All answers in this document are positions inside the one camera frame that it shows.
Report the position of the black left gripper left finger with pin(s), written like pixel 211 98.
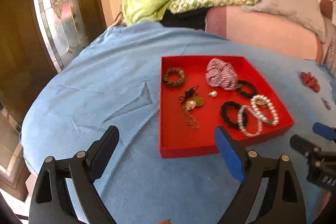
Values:
pixel 51 202

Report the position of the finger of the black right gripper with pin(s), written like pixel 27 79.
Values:
pixel 304 147
pixel 326 132

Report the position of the grey pillow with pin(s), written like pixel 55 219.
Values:
pixel 306 13

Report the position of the red polka dot bow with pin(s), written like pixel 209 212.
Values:
pixel 310 81

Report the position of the pearl drop earring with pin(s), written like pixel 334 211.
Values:
pixel 213 93

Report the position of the red plaid scrunchie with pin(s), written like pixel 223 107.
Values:
pixel 221 74

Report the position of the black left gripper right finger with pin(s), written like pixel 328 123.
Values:
pixel 282 200

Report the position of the black garment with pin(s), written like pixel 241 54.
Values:
pixel 198 19

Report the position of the red shallow tray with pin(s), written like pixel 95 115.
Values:
pixel 177 139

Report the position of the stained glass door panel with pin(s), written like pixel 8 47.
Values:
pixel 62 30

